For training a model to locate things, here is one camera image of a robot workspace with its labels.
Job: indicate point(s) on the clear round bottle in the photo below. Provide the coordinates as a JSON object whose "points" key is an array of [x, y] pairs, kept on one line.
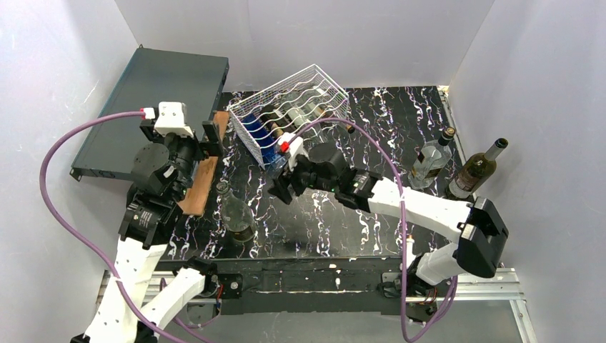
{"points": [[236, 215]]}

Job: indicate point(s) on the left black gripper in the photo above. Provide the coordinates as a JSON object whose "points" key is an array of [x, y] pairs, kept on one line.
{"points": [[209, 139]]}

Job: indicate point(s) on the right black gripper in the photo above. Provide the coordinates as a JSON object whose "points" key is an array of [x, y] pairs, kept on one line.
{"points": [[289, 179]]}

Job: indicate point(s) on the olive wine bottle far right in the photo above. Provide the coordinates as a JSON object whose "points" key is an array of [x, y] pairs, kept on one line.
{"points": [[475, 172]]}

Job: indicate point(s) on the clear square liquor bottle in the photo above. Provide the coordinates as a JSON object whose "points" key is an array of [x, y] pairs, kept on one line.
{"points": [[431, 160]]}

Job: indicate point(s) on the clear bottle in rack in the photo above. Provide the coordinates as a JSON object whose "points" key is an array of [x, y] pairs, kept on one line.
{"points": [[320, 103]]}

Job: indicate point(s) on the white wire wine rack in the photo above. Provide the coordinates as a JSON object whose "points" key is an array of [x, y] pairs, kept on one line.
{"points": [[285, 107]]}

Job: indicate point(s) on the blue glass bottle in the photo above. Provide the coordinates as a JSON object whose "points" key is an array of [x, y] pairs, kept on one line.
{"points": [[268, 158]]}

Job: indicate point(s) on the dark green wine bottle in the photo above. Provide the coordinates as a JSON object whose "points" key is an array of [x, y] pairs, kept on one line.
{"points": [[276, 122]]}

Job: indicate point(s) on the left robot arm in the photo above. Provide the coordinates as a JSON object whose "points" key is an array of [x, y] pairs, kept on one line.
{"points": [[164, 170]]}

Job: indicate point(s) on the clear short bottle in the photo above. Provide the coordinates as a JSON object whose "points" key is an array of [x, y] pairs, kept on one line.
{"points": [[300, 118]]}

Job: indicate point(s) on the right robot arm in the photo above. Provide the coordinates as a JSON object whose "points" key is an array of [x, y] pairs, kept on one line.
{"points": [[476, 231]]}

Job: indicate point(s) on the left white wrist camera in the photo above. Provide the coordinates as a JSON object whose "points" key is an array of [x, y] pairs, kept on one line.
{"points": [[170, 118]]}

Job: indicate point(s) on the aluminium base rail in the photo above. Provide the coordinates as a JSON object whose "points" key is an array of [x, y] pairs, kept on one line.
{"points": [[340, 290]]}

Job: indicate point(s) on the brown wooden board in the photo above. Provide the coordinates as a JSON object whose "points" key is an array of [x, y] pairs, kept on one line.
{"points": [[196, 197]]}

